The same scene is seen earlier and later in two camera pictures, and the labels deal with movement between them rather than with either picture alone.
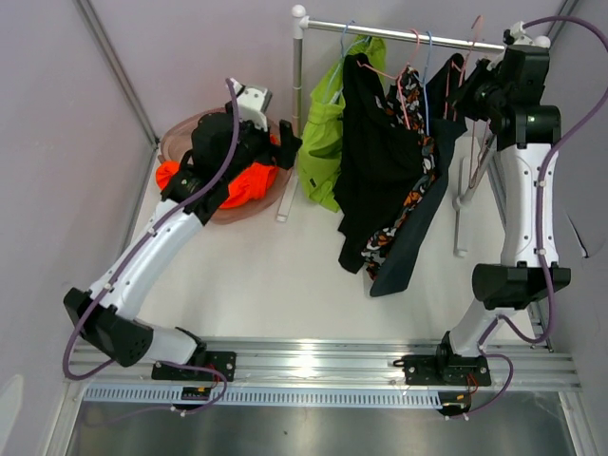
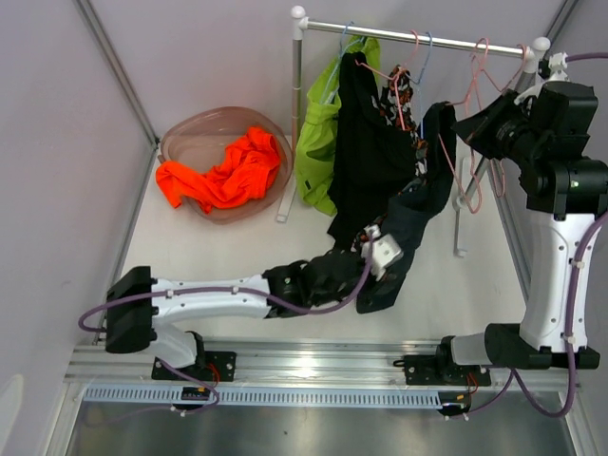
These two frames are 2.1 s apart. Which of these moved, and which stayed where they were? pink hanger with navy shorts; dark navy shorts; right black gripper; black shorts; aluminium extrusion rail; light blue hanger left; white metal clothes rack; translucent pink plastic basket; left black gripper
Moved: dark navy shorts; pink hanger with navy shorts; right black gripper; left black gripper
Stayed: white metal clothes rack; translucent pink plastic basket; aluminium extrusion rail; black shorts; light blue hanger left
